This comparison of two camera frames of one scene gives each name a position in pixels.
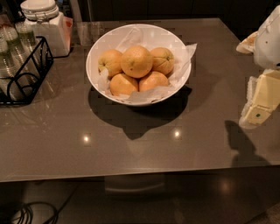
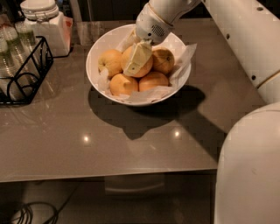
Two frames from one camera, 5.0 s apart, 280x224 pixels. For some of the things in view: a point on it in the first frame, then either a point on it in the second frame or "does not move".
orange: x=136 y=61 does not move
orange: x=110 y=59 does not move
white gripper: x=268 y=44 → x=150 y=25
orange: x=163 y=60 does not move
